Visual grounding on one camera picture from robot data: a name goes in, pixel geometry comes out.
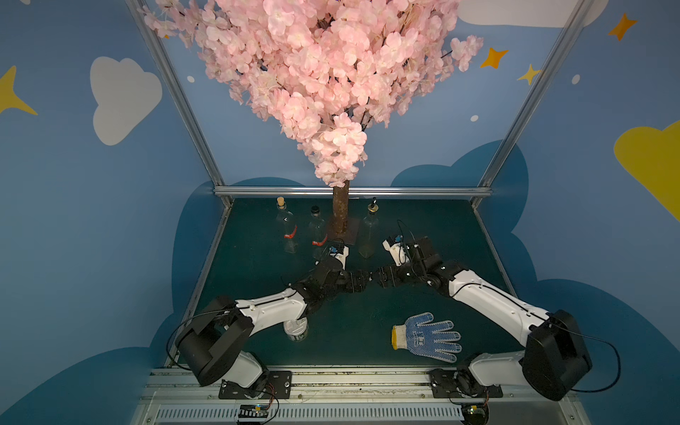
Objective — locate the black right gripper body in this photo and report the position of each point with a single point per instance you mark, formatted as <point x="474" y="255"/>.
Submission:
<point x="397" y="274"/>

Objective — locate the black capped glass bottle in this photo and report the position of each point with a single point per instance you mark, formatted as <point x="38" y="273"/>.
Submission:
<point x="318" y="232"/>

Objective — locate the aluminium frame post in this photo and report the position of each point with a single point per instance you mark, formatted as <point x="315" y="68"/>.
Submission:
<point x="564" y="43"/>
<point x="178" y="95"/>

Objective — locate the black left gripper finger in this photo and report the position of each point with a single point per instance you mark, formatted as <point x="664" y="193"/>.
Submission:
<point x="357" y="287"/>
<point x="360" y="276"/>

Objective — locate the aluminium back crossbar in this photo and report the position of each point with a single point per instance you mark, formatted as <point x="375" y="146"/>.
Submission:
<point x="356" y="192"/>

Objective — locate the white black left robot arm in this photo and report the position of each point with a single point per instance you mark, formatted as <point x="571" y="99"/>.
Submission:
<point x="211" y="341"/>

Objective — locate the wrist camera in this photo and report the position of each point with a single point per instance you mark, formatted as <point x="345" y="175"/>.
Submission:
<point x="340" y="252"/>
<point x="396" y="247"/>

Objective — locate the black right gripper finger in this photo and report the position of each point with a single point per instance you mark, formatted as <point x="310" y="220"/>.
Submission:
<point x="386" y="273"/>
<point x="388" y="283"/>

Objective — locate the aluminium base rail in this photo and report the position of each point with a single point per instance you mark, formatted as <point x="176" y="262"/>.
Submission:
<point x="349" y="395"/>

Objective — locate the blue dotted work glove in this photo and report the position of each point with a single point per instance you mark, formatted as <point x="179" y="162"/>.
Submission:
<point x="423" y="337"/>

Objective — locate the clear square glass bottle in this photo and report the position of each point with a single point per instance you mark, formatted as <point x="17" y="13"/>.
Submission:
<point x="367" y="231"/>

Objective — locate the pink cherry blossom tree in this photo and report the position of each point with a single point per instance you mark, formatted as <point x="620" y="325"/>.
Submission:
<point x="327" y="71"/>

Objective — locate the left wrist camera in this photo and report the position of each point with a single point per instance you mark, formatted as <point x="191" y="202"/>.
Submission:
<point x="340" y="252"/>

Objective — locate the cork stoppered glass bottle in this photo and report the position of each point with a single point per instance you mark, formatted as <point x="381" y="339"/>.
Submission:
<point x="288" y="224"/>

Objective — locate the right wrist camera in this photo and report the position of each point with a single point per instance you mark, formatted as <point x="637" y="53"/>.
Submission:
<point x="396" y="247"/>

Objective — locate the brown tree base plate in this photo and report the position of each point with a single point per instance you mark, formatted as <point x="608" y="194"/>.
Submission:
<point x="349" y="236"/>

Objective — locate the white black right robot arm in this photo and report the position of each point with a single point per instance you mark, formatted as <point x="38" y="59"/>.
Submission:
<point x="553" y="357"/>

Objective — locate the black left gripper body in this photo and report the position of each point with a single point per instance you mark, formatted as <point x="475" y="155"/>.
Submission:
<point x="345" y="279"/>

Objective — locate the aluminium frame post right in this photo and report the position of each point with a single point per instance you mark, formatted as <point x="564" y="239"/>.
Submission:
<point x="564" y="43"/>

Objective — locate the aluminium frame post left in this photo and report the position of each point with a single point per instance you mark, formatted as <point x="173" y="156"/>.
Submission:
<point x="178" y="95"/>

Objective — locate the small green circuit board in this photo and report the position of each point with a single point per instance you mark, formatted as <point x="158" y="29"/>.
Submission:
<point x="252" y="413"/>

